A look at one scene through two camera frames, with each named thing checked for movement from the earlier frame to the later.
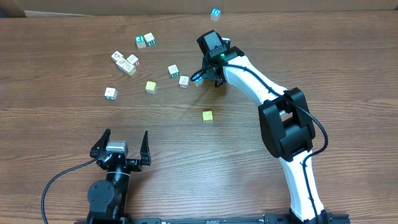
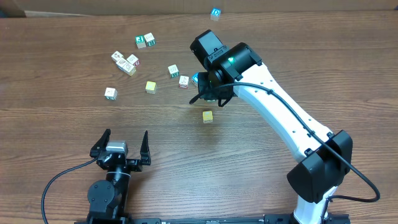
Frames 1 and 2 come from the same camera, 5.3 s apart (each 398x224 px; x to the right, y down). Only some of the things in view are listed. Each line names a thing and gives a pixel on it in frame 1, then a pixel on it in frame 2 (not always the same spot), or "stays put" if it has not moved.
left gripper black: x=135 y=163 stays put
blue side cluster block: x=120 y=63 stays put
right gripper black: x=206 y=60 -> x=207 y=93
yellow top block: x=208 y=116 stays put
